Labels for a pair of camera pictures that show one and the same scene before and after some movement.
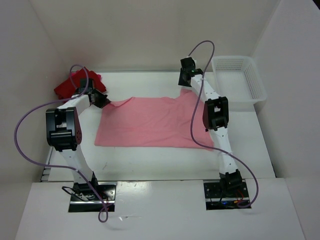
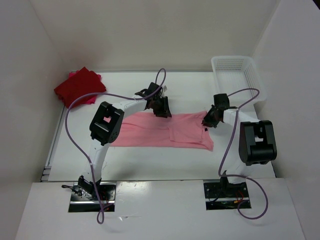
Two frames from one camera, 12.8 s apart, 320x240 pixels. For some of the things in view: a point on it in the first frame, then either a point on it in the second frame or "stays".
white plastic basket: x=239 y=79 stays
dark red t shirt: x=68 y=88 stays
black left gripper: x=103 y=101 → x=164 y=111
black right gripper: x=180 y=82 → x=207 y=121
